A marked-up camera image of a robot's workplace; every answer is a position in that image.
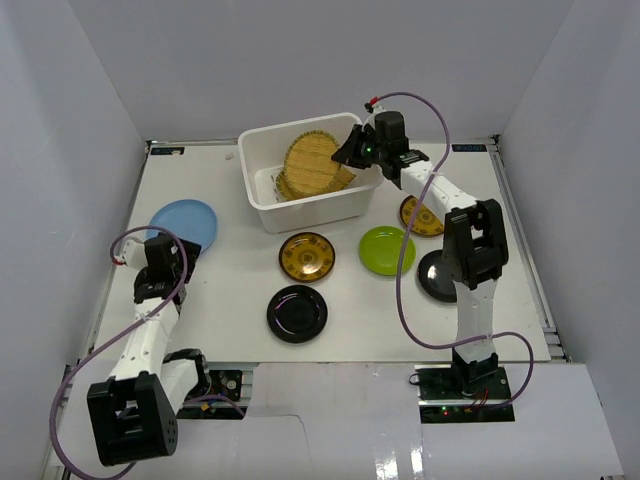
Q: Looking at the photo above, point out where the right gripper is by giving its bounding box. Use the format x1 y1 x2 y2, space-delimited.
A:
333 125 388 170

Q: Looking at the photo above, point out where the large oval bamboo tray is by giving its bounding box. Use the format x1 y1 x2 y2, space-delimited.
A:
274 130 359 202

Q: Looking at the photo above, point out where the blue round plate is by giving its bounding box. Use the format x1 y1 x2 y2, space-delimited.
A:
149 199 218 251

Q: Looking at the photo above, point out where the round bamboo tray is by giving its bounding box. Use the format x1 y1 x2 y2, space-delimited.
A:
282 133 342 200

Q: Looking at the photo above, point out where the yellow patterned plate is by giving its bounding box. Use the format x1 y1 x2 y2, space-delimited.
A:
399 196 444 237
278 232 337 283

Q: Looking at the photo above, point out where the black plate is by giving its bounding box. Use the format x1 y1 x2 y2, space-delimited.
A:
266 285 328 344
417 249 457 304

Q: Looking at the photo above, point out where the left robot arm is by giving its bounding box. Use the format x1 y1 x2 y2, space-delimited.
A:
87 233 212 466

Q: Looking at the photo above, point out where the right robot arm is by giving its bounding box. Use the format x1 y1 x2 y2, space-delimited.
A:
332 111 509 399

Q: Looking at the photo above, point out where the white plastic bin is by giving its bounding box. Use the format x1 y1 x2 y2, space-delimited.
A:
238 112 383 234

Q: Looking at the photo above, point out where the right black corner label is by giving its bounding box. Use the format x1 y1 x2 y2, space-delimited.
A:
451 144 487 153

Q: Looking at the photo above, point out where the black corner label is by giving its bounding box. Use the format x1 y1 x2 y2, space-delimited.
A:
149 146 185 156
451 144 487 153

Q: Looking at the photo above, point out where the green round plate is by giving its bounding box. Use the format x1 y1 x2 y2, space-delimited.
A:
358 226 405 276

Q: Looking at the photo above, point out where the left black corner label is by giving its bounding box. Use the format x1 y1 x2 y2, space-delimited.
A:
149 146 185 156

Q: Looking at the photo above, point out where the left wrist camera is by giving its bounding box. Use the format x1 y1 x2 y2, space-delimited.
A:
112 237 147 270

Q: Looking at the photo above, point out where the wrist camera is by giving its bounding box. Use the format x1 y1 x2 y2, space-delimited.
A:
112 237 147 270
362 97 385 126

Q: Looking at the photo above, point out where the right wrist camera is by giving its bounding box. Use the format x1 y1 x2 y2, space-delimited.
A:
362 97 385 126

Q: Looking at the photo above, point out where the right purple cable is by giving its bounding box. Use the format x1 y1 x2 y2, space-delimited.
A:
369 91 535 411

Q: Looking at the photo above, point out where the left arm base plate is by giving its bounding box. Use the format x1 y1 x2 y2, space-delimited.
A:
177 370 246 420

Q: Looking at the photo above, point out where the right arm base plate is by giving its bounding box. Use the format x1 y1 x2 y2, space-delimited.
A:
408 367 515 425

